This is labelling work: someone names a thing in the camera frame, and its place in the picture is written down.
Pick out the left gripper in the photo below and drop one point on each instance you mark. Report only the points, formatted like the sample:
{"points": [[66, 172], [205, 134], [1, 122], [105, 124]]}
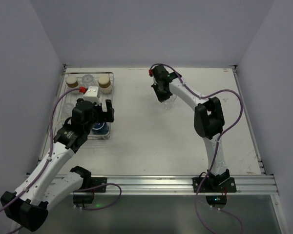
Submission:
{"points": [[103, 114]]}

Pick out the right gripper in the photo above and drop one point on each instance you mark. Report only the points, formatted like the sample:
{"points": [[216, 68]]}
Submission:
{"points": [[161, 90]]}

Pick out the cream cup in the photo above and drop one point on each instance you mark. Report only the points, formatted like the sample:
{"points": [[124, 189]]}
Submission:
{"points": [[71, 81], [105, 84]]}

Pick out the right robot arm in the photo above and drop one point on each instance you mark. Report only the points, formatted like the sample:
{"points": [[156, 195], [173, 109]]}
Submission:
{"points": [[208, 119]]}

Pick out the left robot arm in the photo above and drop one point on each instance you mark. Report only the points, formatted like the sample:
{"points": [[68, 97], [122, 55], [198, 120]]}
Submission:
{"points": [[31, 202]]}

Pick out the blue ceramic mug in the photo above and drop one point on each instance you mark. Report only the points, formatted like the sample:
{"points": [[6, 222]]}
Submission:
{"points": [[100, 128]]}

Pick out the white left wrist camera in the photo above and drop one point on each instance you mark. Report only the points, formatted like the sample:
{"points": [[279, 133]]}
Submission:
{"points": [[92, 95]]}

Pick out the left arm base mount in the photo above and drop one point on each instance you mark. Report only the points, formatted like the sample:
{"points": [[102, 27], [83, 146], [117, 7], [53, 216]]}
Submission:
{"points": [[82, 200]]}

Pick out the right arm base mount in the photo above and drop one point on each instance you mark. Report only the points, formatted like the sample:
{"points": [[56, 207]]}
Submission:
{"points": [[217, 187]]}

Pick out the aluminium right side rail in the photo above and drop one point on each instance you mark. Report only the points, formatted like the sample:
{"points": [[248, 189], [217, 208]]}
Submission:
{"points": [[258, 156]]}

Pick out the aluminium rail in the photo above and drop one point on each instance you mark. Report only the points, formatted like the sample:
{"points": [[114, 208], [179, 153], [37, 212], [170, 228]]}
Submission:
{"points": [[183, 185], [258, 156]]}

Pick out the aluminium front rail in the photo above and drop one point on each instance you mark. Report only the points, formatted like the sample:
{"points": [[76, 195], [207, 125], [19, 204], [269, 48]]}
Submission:
{"points": [[183, 185]]}

